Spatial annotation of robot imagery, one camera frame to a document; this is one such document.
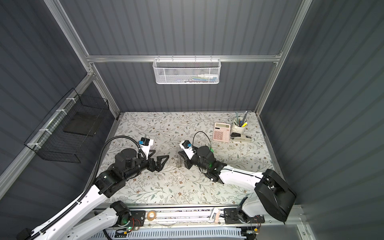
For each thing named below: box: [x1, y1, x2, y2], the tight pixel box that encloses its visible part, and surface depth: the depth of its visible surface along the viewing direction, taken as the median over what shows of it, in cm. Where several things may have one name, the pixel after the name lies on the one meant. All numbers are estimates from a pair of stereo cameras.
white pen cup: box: [231, 117, 248, 134], surface depth 104 cm
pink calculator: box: [212, 122, 231, 143], surface depth 108 cm
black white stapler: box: [230, 132, 252, 142], surface depth 104 cm
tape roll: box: [146, 210, 157, 221], surface depth 76 cm
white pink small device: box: [210, 207, 221, 225], surface depth 75 cm
